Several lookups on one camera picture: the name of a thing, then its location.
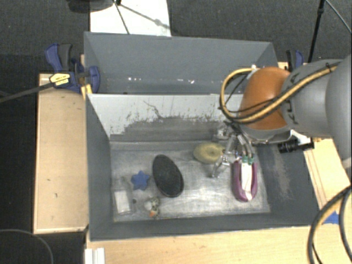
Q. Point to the grey metal bin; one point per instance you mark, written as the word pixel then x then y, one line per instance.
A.
pixel 170 65

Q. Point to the yellow-green round sponge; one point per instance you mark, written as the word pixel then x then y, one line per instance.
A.
pixel 204 153

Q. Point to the black cylinder on white bracket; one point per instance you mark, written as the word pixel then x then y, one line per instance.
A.
pixel 291 146

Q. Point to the clear glass bottle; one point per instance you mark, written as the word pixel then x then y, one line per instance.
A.
pixel 123 199

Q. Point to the pale wood flat board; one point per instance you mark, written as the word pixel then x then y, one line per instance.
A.
pixel 61 158

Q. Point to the black oval brush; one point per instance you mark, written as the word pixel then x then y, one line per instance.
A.
pixel 167 176

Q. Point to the small grey and orange toy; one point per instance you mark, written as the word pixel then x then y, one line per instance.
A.
pixel 152 205

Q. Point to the purple and white toy eggplant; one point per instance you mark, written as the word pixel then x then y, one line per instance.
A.
pixel 244 183

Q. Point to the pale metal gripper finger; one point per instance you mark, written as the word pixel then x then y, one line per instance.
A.
pixel 217 167
pixel 224 162

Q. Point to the blue star-shaped toy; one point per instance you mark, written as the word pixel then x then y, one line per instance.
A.
pixel 140 181

